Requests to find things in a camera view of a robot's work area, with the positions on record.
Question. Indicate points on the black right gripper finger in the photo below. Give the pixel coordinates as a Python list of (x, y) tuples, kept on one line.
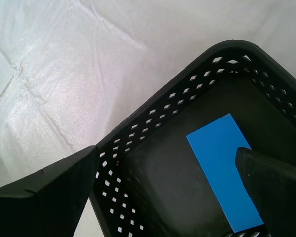
[(51, 205), (278, 192)]

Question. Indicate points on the blue rectangular block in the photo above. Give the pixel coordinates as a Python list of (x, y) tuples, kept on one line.
[(219, 160)]

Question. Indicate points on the black perforated plastic basket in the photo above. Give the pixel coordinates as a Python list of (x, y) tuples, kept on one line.
[(162, 185)]

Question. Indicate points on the white woven table cloth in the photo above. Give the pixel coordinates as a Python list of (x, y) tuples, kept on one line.
[(64, 74)]

